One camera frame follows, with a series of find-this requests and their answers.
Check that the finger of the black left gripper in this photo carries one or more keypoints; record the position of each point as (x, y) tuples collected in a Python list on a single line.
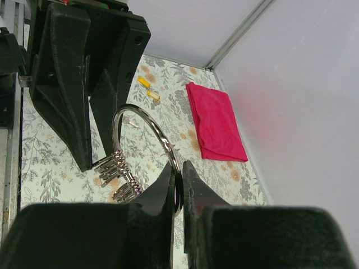
[(58, 86), (123, 39)]

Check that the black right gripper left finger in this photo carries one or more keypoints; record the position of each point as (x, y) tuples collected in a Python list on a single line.
[(138, 234)]

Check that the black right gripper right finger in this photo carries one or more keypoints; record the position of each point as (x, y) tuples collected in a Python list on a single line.
[(219, 235)]

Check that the metal keyring with clips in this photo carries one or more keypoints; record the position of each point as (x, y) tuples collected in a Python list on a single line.
[(138, 154)]

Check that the yellow tagged key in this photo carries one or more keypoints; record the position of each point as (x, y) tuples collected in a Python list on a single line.
[(154, 97), (144, 82)]

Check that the black tagged key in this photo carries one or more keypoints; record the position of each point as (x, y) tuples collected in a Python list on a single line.
[(126, 120)]

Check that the folded pink cloth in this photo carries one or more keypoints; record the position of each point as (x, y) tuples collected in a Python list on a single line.
[(215, 123)]

